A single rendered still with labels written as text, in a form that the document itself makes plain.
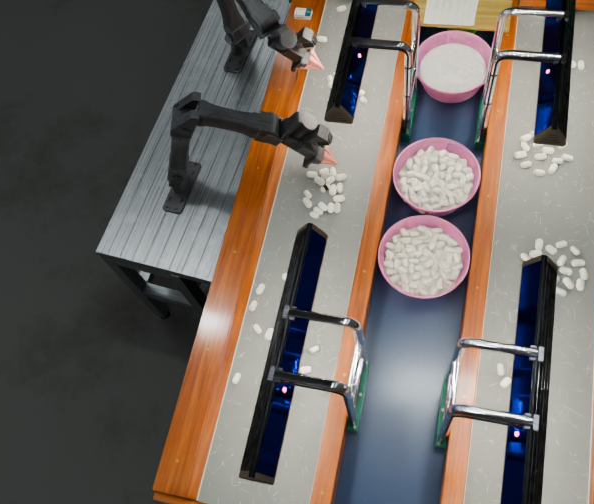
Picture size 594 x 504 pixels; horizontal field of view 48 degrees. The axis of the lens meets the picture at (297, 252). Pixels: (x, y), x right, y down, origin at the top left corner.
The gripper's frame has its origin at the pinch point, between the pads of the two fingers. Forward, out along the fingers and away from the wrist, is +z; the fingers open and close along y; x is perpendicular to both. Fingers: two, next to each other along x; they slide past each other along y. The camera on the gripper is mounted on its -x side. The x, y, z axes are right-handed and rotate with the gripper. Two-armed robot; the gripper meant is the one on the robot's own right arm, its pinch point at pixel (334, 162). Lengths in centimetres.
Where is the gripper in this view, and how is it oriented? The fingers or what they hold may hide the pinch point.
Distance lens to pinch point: 211.2
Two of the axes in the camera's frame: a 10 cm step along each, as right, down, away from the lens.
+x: -5.6, 2.2, 8.0
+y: 2.1, -9.0, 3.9
